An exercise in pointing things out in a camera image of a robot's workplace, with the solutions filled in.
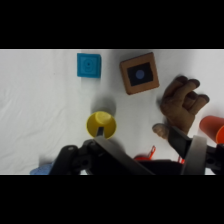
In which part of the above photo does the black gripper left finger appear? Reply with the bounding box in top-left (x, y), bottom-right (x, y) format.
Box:
top-left (49, 126), bottom-right (156, 176)

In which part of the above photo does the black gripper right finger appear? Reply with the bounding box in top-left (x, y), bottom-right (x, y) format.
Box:
top-left (167, 125), bottom-right (224, 176)

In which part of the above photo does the blue cube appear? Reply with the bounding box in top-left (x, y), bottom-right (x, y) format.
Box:
top-left (76, 52), bottom-right (102, 79)

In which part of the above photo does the blue block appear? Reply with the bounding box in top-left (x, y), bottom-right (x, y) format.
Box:
top-left (119, 51), bottom-right (161, 96)

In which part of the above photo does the yellow plastic cup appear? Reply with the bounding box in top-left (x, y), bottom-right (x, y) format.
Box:
top-left (86, 110), bottom-right (118, 140)

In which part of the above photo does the orange plush toy, red hat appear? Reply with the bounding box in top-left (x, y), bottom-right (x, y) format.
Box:
top-left (133, 144), bottom-right (158, 163)

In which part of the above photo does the brown plush moose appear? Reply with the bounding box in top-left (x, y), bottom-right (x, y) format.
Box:
top-left (152, 75), bottom-right (211, 140)

